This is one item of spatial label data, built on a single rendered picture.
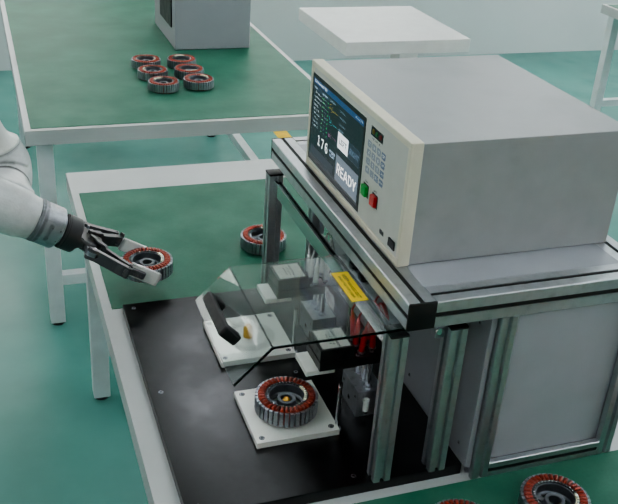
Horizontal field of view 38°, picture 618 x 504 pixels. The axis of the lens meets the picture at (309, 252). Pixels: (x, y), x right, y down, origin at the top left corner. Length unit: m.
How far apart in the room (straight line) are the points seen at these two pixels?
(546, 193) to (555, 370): 0.29
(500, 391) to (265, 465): 0.40
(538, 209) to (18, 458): 1.78
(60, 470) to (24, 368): 0.53
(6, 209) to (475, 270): 0.92
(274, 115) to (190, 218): 0.86
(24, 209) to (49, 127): 1.15
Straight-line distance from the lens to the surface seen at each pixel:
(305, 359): 1.58
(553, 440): 1.65
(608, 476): 1.67
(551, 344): 1.50
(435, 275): 1.39
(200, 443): 1.57
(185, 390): 1.68
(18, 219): 1.85
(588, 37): 7.63
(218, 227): 2.30
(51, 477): 2.69
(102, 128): 2.98
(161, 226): 2.31
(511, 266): 1.46
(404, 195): 1.35
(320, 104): 1.67
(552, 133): 1.44
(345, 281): 1.45
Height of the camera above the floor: 1.78
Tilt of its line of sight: 28 degrees down
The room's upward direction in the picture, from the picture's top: 4 degrees clockwise
